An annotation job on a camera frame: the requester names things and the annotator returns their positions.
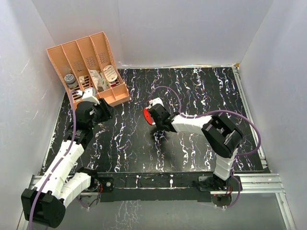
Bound red keyring with keys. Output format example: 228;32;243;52
143;108;155;126

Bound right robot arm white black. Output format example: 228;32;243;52
143;103;243;190

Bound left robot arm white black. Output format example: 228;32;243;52
21;99;114;228

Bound white small boxes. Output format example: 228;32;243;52
88;69;109;92

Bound small red-white box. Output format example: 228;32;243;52
79;75;88;84

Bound oval white tin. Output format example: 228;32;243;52
103;65;118;82

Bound grey round jar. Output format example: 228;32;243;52
64;73;78;89

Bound peach desk organizer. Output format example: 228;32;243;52
47;32;130;106

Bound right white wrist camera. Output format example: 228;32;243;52
147;97;164;109

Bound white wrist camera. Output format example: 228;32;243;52
147;97;164;109
82;87;99;104

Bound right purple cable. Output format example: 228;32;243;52
152;86;261;159

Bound purple cable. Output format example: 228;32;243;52
152;86;261;159
28;89;83;230

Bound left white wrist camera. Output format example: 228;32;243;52
82;87;99;104

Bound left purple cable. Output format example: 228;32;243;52
28;89;83;230

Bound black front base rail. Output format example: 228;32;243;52
97;172;243;203

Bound aluminium frame rail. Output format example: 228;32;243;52
28;173;295;230

